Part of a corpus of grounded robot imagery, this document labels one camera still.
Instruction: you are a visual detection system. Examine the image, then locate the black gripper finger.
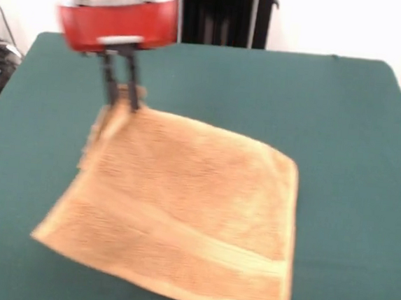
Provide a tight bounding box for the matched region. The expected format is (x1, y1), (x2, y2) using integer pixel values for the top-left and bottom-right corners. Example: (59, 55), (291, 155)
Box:
(119, 47), (146, 113)
(97, 52), (122, 107)

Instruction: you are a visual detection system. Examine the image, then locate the orange terry towel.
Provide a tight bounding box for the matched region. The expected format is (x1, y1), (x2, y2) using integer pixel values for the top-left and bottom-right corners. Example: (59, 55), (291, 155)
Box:
(24, 77), (310, 300)

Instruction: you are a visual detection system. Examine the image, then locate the dark green table cloth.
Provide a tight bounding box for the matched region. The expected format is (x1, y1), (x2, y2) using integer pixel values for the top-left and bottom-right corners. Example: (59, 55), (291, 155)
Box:
(0, 25), (401, 300)

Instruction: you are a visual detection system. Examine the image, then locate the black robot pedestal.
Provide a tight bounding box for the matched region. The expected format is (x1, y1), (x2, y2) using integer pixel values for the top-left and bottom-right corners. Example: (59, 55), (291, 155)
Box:
(176, 0), (281, 52)

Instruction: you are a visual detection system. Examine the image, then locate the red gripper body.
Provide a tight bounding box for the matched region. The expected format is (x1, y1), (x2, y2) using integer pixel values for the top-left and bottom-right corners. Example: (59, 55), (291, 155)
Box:
(52, 0), (181, 62)

